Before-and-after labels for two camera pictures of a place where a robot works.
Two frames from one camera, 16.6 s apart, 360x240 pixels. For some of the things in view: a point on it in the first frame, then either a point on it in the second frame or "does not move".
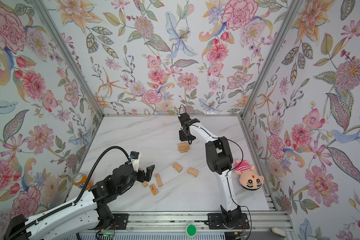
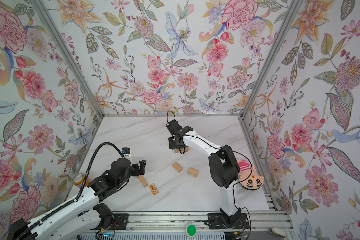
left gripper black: (144, 178) to (138, 172)
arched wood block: (192, 171) does not move
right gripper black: (182, 137) to (171, 145)
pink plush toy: (249, 179) does not move
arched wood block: (177, 167) does not move
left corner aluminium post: (69, 55) does not move
